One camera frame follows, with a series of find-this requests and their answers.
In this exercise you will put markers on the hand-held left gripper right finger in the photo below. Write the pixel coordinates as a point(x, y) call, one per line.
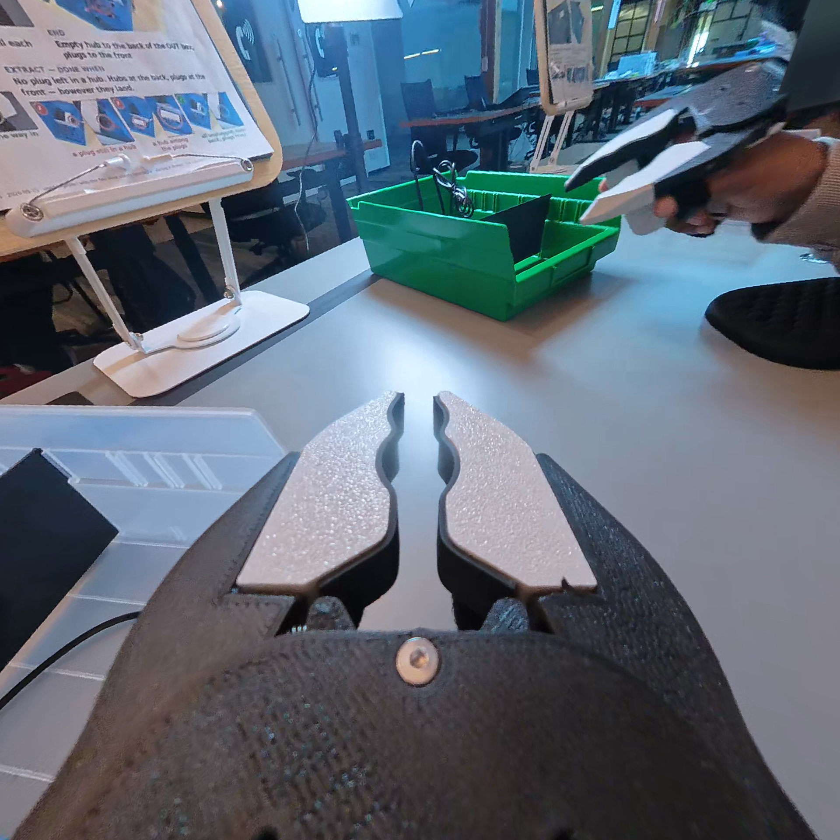
point(512, 505)

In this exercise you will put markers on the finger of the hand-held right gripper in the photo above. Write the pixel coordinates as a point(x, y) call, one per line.
point(630, 141)
point(649, 177)

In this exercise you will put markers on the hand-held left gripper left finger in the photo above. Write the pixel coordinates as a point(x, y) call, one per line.
point(328, 505)

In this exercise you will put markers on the clear plastic bin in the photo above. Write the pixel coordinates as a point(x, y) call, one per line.
point(164, 472)

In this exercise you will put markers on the green plastic bin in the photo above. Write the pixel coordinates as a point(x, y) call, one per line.
point(446, 262)

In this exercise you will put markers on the person's right forearm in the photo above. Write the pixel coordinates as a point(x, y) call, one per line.
point(817, 223)

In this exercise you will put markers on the person's right hand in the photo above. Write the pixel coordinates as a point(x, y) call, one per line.
point(768, 177)

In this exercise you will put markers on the background document stand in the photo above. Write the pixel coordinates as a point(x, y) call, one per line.
point(564, 65)

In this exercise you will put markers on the background office desk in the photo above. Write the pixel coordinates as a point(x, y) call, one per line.
point(459, 118)

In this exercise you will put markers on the black wrist rest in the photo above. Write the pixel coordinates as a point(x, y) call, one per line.
point(781, 321)

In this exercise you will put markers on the document stand with wooden board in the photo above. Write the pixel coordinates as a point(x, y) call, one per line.
point(249, 315)

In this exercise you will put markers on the printed instruction sheet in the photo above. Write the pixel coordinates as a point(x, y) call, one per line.
point(131, 65)

